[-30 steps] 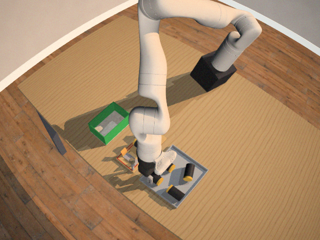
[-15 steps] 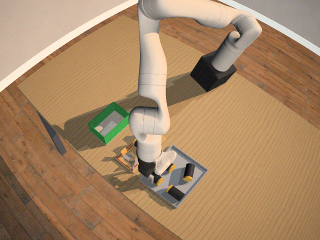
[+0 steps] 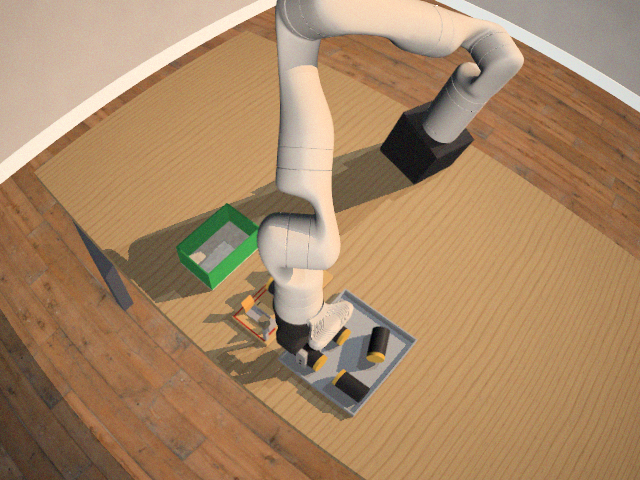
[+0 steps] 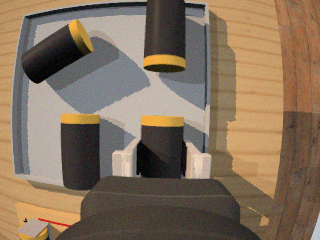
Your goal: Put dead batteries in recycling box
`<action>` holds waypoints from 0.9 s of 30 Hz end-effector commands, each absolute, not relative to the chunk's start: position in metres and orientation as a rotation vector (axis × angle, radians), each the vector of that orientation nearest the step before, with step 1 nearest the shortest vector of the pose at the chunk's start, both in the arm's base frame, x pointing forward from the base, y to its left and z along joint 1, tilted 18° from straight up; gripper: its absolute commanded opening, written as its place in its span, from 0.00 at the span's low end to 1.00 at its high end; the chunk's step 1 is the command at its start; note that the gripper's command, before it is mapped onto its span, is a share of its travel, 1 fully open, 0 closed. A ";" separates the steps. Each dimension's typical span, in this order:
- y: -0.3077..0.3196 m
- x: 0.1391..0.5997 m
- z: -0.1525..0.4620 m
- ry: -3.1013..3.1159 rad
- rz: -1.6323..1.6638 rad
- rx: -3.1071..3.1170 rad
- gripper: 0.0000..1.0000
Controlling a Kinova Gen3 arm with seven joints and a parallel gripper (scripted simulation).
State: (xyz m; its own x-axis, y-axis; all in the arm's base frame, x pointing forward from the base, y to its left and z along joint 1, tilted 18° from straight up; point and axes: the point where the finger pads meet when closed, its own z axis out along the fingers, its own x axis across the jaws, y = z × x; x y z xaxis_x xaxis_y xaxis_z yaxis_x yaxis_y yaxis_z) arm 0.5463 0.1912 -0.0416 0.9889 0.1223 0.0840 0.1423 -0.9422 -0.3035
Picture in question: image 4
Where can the black cylinder with yellow end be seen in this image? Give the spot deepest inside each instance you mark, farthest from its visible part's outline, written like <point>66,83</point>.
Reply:
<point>56,51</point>
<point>42,236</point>
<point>165,36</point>
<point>80,150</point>
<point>162,138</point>

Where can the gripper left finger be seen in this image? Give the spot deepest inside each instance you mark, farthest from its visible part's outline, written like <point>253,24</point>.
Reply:
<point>128,162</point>

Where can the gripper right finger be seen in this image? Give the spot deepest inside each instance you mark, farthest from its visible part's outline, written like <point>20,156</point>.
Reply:
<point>194,165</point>

